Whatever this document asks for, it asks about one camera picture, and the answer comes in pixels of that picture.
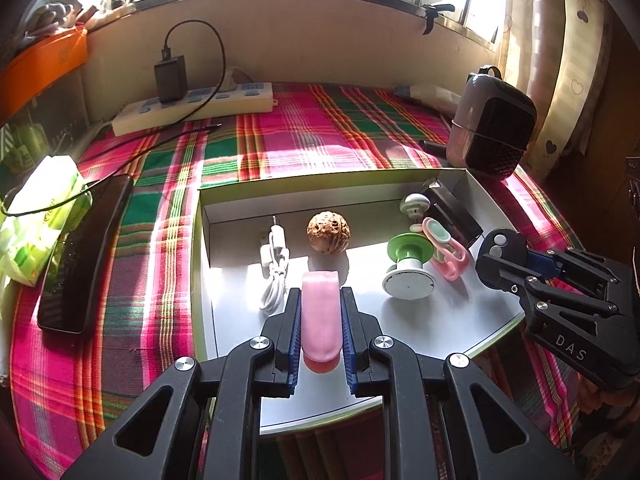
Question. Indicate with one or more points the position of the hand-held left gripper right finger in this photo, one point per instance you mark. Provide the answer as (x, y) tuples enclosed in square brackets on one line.
[(350, 340)]

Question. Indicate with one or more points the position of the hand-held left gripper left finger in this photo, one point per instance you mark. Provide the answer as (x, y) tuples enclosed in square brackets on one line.
[(290, 340)]

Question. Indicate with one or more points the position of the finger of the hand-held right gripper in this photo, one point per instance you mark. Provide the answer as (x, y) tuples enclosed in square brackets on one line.
[(550, 300), (542, 262)]

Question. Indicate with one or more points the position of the green-sided cardboard box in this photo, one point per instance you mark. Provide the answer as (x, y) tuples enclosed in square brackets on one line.
[(360, 320)]

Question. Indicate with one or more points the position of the pink silicone strip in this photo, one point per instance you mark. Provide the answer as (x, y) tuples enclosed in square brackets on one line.
[(320, 315)]

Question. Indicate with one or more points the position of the pink and mint clip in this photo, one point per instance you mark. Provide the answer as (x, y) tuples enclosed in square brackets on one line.
[(447, 255)]

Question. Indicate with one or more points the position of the black rectangular case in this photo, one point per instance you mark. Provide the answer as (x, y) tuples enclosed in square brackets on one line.
[(450, 207)]

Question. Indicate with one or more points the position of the brown walnut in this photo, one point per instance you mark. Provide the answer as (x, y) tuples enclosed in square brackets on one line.
[(327, 230)]

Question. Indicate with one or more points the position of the green white roller toy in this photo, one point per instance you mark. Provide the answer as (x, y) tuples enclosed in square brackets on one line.
[(407, 272)]

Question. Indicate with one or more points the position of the white suction hook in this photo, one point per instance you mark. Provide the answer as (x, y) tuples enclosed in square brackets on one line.
[(414, 204)]

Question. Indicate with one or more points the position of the grey mini heater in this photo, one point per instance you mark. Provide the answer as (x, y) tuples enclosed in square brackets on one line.
[(492, 130)]

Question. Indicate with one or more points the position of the plaid cloth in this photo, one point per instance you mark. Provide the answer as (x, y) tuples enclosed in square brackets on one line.
[(150, 260)]

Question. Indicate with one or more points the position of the heart print curtain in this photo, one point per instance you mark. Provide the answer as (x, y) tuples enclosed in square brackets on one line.
[(565, 60)]

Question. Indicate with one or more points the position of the white grey pouch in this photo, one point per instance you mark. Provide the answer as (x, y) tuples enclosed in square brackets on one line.
[(425, 94)]

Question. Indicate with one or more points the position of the black phone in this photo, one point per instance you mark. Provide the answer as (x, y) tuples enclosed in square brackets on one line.
[(82, 260)]

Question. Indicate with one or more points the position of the white power strip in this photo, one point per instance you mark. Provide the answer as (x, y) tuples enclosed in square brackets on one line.
[(195, 106)]

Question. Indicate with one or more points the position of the black window hook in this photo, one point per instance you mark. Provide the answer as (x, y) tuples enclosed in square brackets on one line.
[(432, 12)]

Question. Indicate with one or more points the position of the green tissue pack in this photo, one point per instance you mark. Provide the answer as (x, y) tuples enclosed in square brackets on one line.
[(37, 220)]

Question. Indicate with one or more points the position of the glass tank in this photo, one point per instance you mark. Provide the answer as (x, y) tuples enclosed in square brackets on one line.
[(50, 120)]

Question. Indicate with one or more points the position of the orange box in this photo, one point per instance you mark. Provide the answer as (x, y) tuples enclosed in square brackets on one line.
[(40, 60)]

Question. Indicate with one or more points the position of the pile of plastic bags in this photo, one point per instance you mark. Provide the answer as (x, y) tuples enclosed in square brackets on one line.
[(55, 7)]

